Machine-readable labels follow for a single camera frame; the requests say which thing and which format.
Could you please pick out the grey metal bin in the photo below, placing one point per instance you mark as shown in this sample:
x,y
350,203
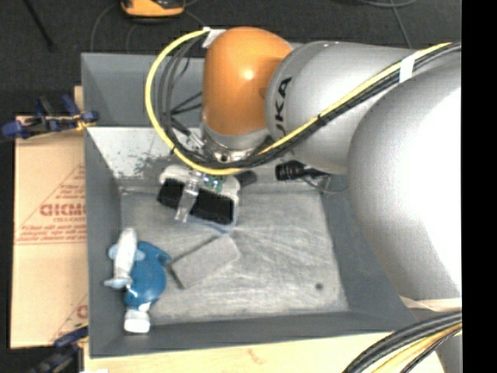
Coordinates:
x,y
272,255

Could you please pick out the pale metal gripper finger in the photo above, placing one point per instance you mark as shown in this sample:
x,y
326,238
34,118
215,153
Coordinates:
x,y
191,205
181,204

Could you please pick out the black cylinder on white bracket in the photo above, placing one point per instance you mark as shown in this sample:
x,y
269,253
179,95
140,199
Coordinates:
x,y
289,170

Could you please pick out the brown cardboard board, red print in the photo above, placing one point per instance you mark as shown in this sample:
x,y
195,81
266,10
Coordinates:
x,y
46,192

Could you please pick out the black brush with white back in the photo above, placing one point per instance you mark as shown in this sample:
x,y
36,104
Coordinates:
x,y
213,206

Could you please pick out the blue and white spray bottle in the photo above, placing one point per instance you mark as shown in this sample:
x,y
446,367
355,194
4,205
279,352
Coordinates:
x,y
144,274

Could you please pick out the grey sponge block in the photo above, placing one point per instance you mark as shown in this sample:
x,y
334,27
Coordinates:
x,y
206,262

